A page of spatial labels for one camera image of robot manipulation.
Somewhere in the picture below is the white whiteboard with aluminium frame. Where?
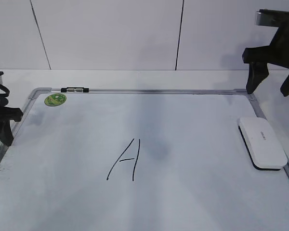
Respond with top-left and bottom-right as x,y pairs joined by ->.
0,89 -> 289,231

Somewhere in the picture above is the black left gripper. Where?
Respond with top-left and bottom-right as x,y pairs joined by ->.
0,98 -> 23,146

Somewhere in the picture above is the black and silver frame clip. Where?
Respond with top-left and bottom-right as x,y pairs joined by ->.
60,87 -> 90,93

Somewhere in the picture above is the round green sticker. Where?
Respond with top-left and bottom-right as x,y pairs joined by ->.
44,93 -> 66,107

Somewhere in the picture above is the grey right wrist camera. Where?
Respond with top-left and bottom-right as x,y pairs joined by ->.
255,9 -> 289,27

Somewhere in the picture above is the white rectangular board eraser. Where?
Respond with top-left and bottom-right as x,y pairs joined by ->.
238,117 -> 288,170

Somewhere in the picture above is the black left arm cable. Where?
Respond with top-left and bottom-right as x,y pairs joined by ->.
0,84 -> 11,105

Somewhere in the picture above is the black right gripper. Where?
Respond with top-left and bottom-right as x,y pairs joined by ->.
242,20 -> 289,97

